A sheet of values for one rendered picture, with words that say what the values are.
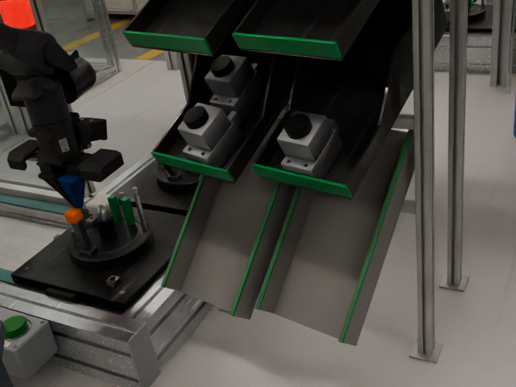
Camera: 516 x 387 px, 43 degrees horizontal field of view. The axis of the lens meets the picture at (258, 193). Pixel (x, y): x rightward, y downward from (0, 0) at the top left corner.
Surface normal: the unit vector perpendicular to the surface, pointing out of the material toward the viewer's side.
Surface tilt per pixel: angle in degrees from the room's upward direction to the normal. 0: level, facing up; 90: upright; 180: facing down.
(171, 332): 90
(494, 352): 0
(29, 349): 90
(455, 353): 0
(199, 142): 115
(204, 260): 45
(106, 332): 0
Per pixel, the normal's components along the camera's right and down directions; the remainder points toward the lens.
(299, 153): -0.49, 0.78
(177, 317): 0.88, 0.13
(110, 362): -0.46, 0.49
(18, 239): -0.13, -0.86
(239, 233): -0.52, -0.29
